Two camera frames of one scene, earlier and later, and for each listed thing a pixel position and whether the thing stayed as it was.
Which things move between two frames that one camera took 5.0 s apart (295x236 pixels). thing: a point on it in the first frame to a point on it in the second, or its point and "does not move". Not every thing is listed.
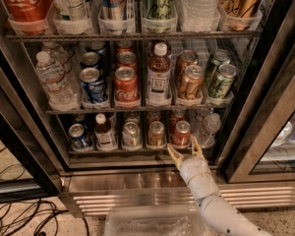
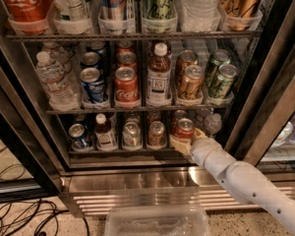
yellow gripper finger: x=195 y=147 to x=200 y=135
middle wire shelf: x=138 y=110 does not move
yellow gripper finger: x=177 y=156 to x=181 y=145
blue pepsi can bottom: x=78 y=137 does not move
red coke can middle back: x=124 y=46 does not move
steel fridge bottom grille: x=88 y=192 does not move
